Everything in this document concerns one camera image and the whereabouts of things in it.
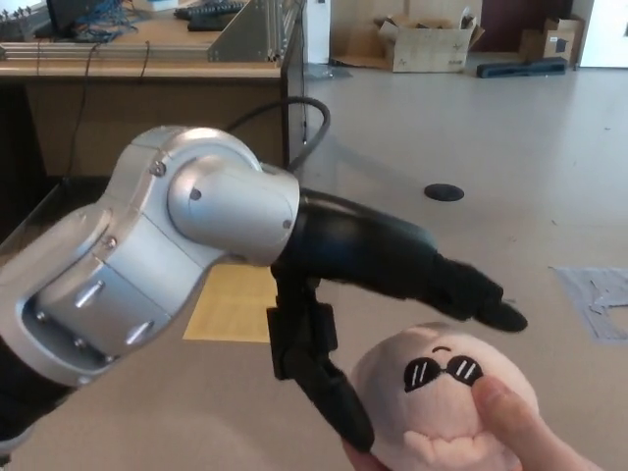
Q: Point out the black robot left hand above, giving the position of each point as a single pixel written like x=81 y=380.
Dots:
x=368 y=245

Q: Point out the person's bare hand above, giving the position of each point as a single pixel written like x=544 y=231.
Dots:
x=530 y=432

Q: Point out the pink plush dumpling with sunglasses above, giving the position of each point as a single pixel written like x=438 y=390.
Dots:
x=422 y=343

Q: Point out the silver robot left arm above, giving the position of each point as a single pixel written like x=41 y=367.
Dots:
x=147 y=245

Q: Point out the black round floor cover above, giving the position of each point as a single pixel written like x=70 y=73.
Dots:
x=444 y=192

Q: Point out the grey tape patch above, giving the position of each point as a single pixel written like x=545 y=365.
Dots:
x=574 y=294

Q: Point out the yellow floor patch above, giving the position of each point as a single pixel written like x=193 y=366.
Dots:
x=225 y=314

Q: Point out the clear plastic wrap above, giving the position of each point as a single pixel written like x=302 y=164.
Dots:
x=324 y=70

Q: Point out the flat cardboard sheet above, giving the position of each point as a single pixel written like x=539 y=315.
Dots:
x=358 y=46

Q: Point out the large open cardboard box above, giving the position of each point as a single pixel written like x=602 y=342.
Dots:
x=427 y=49

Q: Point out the dark blue flat bag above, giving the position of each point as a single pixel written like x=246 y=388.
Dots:
x=520 y=67

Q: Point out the wooden desk with dark panels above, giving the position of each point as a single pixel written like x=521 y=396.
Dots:
x=147 y=113

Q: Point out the small cardboard box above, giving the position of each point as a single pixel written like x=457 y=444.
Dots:
x=547 y=46

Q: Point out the black keyboard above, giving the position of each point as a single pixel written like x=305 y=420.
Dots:
x=208 y=21
x=208 y=7

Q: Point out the black monitor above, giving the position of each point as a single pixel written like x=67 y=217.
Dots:
x=64 y=15

